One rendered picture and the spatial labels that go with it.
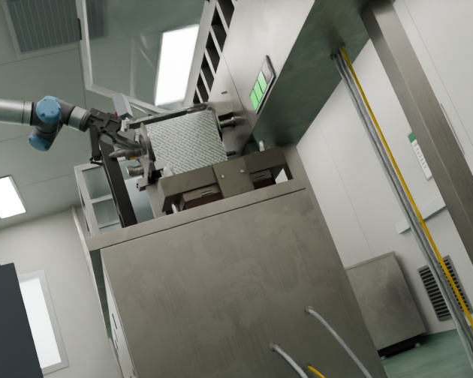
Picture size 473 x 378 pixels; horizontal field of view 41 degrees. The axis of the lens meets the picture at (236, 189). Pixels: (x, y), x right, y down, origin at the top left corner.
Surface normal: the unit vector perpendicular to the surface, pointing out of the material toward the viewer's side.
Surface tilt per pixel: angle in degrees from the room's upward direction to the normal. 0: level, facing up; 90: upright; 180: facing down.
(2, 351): 90
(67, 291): 90
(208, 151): 90
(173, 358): 90
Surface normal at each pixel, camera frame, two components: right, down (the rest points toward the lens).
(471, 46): -0.93, 0.26
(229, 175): 0.17, -0.32
